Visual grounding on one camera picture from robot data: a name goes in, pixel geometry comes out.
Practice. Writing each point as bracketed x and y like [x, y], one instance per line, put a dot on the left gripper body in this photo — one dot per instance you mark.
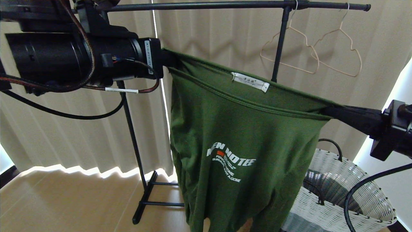
[54, 58]

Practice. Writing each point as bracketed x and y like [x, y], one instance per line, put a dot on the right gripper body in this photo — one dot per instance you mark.
[397, 132]

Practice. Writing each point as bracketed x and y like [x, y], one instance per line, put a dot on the pink clothes hanger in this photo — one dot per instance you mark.
[352, 48]
[307, 45]

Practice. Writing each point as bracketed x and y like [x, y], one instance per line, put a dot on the green long-sleeved shirt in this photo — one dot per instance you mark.
[244, 129]

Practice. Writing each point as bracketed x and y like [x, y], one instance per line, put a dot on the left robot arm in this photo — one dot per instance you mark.
[32, 13]

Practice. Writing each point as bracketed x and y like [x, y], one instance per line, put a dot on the white laundry basket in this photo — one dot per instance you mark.
[370, 187]

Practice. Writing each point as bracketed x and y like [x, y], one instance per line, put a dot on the black clothes rack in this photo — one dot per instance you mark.
[225, 4]

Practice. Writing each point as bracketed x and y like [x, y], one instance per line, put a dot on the beige curtain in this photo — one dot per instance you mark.
[48, 138]

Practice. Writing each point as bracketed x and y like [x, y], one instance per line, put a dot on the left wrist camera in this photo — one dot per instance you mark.
[103, 25]

